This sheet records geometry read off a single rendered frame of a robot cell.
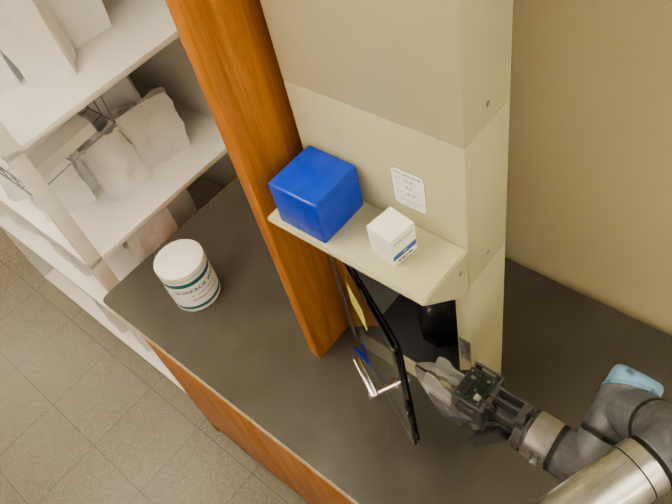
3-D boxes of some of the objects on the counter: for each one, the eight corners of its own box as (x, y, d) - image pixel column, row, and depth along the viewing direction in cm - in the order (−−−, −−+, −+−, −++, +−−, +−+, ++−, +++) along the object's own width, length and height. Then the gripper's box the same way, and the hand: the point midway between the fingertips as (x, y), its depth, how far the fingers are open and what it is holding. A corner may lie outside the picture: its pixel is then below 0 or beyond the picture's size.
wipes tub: (199, 265, 182) (180, 231, 170) (231, 286, 175) (213, 251, 164) (165, 298, 177) (142, 264, 165) (196, 320, 170) (175, 287, 159)
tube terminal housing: (418, 270, 167) (381, -6, 108) (534, 330, 151) (563, 43, 92) (358, 341, 157) (281, 79, 98) (474, 413, 141) (465, 151, 82)
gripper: (545, 393, 98) (428, 326, 109) (514, 440, 94) (396, 367, 105) (541, 417, 104) (431, 352, 115) (512, 462, 101) (401, 391, 112)
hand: (422, 371), depth 112 cm, fingers closed
